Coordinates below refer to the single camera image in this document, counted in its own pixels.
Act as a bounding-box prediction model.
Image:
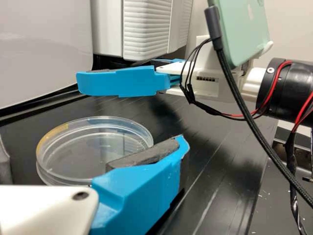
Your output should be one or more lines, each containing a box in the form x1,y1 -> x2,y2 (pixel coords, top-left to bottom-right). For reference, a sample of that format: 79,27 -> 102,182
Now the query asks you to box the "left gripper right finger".
90,134 -> 191,235

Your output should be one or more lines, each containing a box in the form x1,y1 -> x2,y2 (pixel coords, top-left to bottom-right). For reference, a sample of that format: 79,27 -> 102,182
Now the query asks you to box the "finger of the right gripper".
76,65 -> 182,98

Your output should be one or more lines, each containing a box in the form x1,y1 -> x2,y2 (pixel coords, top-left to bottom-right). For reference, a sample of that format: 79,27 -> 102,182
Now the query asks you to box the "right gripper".
151,58 -> 265,98

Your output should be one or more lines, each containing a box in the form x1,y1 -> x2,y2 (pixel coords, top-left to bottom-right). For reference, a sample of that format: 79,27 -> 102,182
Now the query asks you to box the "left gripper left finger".
0,138 -> 13,186

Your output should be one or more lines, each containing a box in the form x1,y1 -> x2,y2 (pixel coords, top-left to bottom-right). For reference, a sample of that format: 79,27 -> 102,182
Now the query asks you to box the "petri dish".
35,116 -> 155,187

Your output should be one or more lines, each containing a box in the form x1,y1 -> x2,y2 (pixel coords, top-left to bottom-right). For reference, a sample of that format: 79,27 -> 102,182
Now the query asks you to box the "incubator door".
122,0 -> 194,61

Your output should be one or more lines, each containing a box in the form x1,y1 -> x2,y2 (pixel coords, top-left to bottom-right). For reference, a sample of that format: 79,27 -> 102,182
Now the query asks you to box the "white incubator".
89,0 -> 125,59

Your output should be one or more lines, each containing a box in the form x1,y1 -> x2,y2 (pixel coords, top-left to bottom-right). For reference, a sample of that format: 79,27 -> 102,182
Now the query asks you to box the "white box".
0,0 -> 95,111

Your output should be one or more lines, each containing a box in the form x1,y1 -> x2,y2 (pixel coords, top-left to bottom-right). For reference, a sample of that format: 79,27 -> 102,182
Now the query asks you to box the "black cable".
204,6 -> 309,235

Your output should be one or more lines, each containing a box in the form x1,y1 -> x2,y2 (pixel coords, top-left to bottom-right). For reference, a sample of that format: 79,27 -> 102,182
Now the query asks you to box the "right wrist camera phone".
195,0 -> 274,74

